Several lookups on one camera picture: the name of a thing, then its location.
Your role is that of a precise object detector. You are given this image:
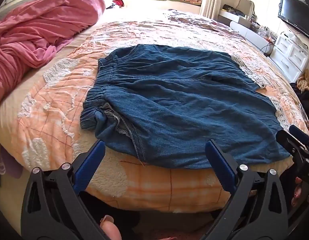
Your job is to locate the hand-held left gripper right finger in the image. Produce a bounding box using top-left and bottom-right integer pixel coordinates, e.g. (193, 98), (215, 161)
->
(205, 140), (298, 240)

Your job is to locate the white drawer cabinet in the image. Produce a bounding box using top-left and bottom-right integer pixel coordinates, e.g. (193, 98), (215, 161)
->
(268, 34), (309, 83)

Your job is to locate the black cable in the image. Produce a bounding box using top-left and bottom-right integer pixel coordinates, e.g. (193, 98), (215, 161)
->
(259, 41), (274, 53)

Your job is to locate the person's right hand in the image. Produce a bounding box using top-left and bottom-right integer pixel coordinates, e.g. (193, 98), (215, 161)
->
(291, 176), (309, 208)

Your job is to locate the person's left hand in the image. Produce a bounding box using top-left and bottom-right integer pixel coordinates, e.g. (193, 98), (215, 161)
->
(100, 215), (123, 240)

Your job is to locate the cluster of glass jars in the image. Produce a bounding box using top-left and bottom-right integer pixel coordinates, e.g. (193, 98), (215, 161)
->
(249, 21), (278, 41)

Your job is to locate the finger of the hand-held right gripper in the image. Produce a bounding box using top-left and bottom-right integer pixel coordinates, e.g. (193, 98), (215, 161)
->
(289, 124), (309, 152)
(275, 129), (308, 162)

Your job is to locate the pink duvet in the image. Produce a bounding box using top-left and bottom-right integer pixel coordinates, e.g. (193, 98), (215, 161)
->
(0, 0), (106, 108)

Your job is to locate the orange and white plush blanket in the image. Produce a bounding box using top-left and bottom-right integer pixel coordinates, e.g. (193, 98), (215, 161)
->
(0, 9), (309, 213)

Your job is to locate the blue denim pants lace trim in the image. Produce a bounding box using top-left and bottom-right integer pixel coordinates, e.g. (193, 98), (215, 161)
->
(80, 44), (297, 169)

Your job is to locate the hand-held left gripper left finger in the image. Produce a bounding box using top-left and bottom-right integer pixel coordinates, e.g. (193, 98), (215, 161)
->
(21, 140), (120, 240)

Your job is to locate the white arched mirror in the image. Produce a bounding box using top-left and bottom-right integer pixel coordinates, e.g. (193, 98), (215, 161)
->
(238, 0), (255, 16)

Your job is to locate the black flat television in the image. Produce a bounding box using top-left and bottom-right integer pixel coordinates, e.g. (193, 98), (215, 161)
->
(278, 0), (309, 40)

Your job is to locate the yellow patterned cloth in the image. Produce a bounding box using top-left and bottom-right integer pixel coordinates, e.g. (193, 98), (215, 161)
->
(297, 71), (309, 93)

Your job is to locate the purple cloth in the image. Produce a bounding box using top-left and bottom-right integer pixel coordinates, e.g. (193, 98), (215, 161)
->
(0, 149), (23, 181)

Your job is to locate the white and grey low cabinet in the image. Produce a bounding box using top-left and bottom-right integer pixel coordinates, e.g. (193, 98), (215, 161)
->
(218, 10), (275, 55)

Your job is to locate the person's dark clothing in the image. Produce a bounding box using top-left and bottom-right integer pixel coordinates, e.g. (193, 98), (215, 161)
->
(81, 192), (141, 233)

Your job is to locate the dark cloth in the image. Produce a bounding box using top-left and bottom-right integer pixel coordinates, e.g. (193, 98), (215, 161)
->
(289, 82), (309, 123)

